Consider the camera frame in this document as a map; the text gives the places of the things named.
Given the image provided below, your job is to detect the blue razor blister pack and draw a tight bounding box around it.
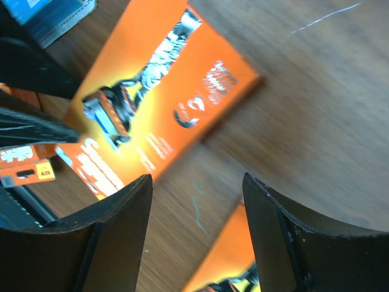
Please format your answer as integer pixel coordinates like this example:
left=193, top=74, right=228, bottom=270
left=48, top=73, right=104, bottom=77
left=1, top=0, right=97, bottom=49

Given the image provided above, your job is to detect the orange razor box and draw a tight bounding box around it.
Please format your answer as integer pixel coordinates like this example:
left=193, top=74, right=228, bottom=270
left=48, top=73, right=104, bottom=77
left=183, top=201, right=261, bottom=291
left=56, top=1, right=260, bottom=199
left=1, top=83, right=55, bottom=188

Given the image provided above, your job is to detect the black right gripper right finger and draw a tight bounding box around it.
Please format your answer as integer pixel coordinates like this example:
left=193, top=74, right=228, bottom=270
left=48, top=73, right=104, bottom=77
left=243, top=173, right=388, bottom=291

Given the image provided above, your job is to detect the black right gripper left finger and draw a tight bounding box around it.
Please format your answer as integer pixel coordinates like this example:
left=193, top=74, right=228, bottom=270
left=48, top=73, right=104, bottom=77
left=1, top=175, right=153, bottom=291

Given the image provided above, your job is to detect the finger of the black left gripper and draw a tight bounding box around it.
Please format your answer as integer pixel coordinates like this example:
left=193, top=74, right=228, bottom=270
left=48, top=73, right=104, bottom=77
left=1, top=91, right=80, bottom=149
left=1, top=5, right=81, bottom=99

